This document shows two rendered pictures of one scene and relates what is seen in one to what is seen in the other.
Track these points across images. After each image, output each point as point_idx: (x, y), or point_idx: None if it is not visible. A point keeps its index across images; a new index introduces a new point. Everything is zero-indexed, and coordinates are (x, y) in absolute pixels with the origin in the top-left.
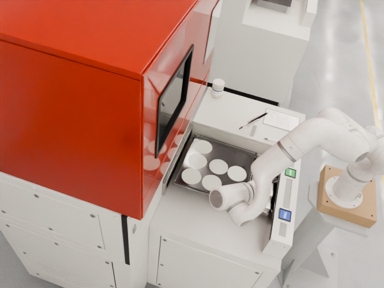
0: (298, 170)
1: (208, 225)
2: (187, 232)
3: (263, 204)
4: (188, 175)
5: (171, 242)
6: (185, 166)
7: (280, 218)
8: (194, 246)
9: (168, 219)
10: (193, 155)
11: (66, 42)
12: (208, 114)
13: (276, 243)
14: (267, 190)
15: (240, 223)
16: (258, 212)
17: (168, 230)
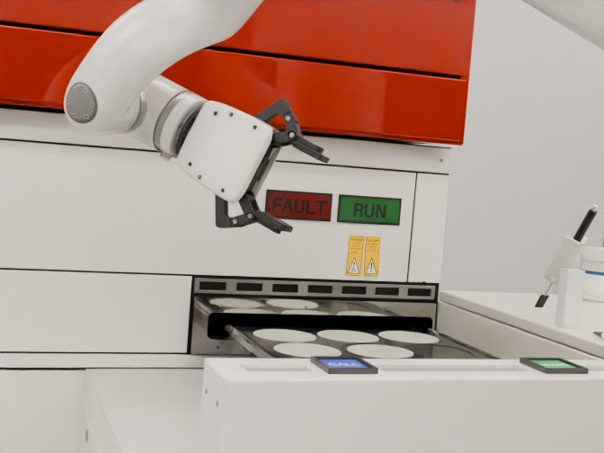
0: (599, 377)
1: (184, 414)
2: (123, 398)
3: (121, 31)
4: (279, 333)
5: (90, 443)
6: (302, 329)
7: (314, 357)
8: (102, 439)
9: (134, 379)
10: (355, 332)
11: None
12: (504, 297)
13: (209, 386)
14: (162, 11)
15: (66, 94)
16: (102, 53)
17: (100, 383)
